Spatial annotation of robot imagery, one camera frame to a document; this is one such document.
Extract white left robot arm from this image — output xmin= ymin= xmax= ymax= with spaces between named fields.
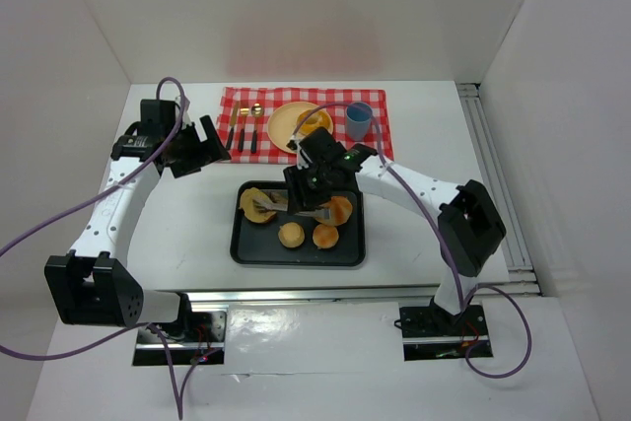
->
xmin=44 ymin=98 xmax=230 ymax=338

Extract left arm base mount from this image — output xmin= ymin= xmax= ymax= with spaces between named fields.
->
xmin=132 ymin=310 xmax=227 ymax=367

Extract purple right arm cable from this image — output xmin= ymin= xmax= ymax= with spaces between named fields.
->
xmin=289 ymin=103 xmax=533 ymax=381

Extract gold knife green handle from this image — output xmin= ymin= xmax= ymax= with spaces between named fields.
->
xmin=226 ymin=102 xmax=240 ymax=151

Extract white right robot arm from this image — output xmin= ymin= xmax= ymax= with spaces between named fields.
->
xmin=284 ymin=127 xmax=506 ymax=317

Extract small round tan muffin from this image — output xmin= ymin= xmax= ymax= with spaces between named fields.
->
xmin=278 ymin=222 xmax=305 ymax=248

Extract aluminium rail at table edge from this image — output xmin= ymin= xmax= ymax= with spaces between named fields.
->
xmin=183 ymin=285 xmax=438 ymax=305

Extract gold spoon green handle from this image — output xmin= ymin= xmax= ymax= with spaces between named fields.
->
xmin=250 ymin=103 xmax=264 ymax=154

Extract black baking tray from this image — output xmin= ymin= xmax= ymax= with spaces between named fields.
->
xmin=230 ymin=190 xmax=366 ymax=267

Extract orange glazed donut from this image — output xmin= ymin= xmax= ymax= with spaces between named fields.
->
xmin=297 ymin=109 xmax=333 ymax=136

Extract blue cup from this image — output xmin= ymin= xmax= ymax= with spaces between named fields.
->
xmin=345 ymin=102 xmax=373 ymax=142

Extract brown bread slice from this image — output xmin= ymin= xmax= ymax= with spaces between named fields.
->
xmin=239 ymin=187 xmax=276 ymax=224

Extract red white checkered cloth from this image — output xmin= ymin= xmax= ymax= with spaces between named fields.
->
xmin=216 ymin=87 xmax=393 ymax=165

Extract small orange round bun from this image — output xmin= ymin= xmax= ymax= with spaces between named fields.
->
xmin=313 ymin=224 xmax=339 ymax=249

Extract metal serving tongs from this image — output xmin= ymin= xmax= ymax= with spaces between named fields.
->
xmin=252 ymin=195 xmax=331 ymax=220

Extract twisted orange white bun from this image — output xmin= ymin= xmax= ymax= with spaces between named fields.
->
xmin=315 ymin=196 xmax=353 ymax=227

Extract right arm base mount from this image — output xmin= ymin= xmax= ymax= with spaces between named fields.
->
xmin=393 ymin=303 xmax=493 ymax=362

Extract beige round plate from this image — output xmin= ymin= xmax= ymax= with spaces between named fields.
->
xmin=267 ymin=102 xmax=316 ymax=155

